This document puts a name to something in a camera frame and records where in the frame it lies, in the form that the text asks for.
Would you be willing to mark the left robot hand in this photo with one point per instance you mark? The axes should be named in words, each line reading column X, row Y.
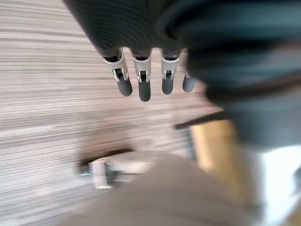
column 235, row 47

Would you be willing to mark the silver robot leg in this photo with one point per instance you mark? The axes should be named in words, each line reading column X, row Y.
column 164, row 197

